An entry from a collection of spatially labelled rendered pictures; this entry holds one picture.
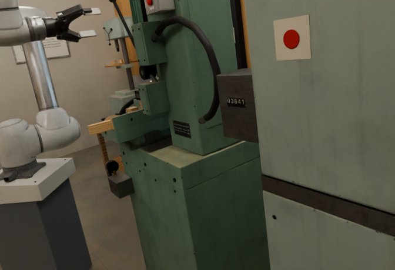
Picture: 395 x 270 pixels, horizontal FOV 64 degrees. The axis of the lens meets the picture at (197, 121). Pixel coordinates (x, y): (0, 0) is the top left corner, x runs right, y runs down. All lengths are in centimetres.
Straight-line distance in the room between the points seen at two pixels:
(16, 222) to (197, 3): 133
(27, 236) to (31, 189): 27
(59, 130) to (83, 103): 277
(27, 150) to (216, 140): 98
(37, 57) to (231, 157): 114
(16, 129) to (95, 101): 291
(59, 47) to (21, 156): 282
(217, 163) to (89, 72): 354
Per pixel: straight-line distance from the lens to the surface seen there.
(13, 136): 174
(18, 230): 184
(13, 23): 133
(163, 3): 109
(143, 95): 123
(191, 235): 122
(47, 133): 177
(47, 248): 182
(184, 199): 115
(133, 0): 144
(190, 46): 109
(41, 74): 183
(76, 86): 450
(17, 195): 173
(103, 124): 138
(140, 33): 117
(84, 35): 148
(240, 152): 126
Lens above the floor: 121
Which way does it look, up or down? 14 degrees down
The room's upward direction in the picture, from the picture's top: 9 degrees counter-clockwise
